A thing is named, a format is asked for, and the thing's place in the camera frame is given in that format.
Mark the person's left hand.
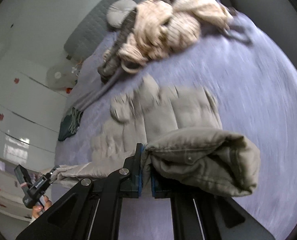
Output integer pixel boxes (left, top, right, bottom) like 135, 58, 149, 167
32, 195, 52, 219

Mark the round grey cushion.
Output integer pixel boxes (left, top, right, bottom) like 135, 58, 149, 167
106, 0, 137, 29

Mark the grey purple cloth strip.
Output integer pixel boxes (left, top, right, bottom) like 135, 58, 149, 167
72, 68, 124, 111

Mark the dark teal fringed scarf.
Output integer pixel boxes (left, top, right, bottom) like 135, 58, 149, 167
57, 107, 84, 142

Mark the grey quilted headboard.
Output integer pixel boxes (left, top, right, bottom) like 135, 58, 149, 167
64, 0, 142, 61

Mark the beige striped clothes pile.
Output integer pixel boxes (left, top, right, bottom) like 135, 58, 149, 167
118, 0, 233, 74

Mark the dark grey knitted garment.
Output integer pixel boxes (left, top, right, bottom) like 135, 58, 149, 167
98, 8, 137, 83

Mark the lavender bed blanket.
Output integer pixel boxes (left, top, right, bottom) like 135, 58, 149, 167
55, 14, 297, 239

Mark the white desk fan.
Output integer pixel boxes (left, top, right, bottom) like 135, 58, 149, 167
46, 64, 77, 89

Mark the khaki puffer jacket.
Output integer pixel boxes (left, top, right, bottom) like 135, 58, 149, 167
51, 75, 261, 197

